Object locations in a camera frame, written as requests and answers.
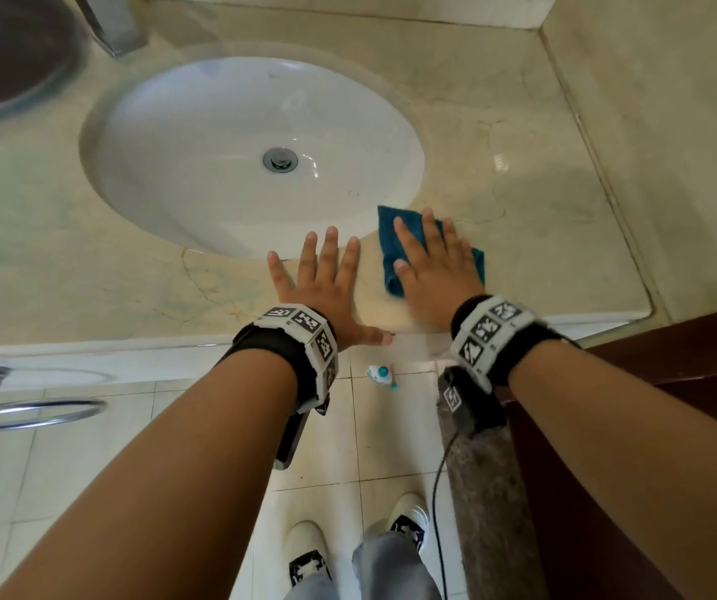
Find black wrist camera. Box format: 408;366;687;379
437;366;508;438
272;396;332;472

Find white ceramic sink basin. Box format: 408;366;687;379
80;42;427;260

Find chrome faucet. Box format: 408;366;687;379
70;0;147;59

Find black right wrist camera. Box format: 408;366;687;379
437;366;508;438

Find marker wristband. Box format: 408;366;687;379
450;295;578;394
217;303;339;415

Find teal cleaning cloth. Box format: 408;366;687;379
377;205;487;299

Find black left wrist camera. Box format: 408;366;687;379
272;396;332;472

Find chrome sink drain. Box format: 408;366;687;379
262;147;300;175

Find small white blue bottle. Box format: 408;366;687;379
365;363;398;392

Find person's left shoe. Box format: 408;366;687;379
282;521;332;588

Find person's left hand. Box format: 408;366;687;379
267;226;395;352

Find right marker wristband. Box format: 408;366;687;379
450;295;578;394

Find person's left forearm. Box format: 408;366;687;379
0;349;299;600

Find left marker wristband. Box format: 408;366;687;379
217;303;339;415

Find person's right shoe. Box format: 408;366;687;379
386;492;430;554

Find grey stone door jamb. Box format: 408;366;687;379
436;362;550;600

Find person's right hand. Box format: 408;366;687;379
392;207;487;332

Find round dark brown tray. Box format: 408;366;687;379
0;0;87;126

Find person's shoe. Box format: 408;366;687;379
386;492;430;554
282;521;332;588

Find person's grey trousers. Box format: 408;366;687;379
282;533;444;600

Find black cable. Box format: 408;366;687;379
431;430;459;600

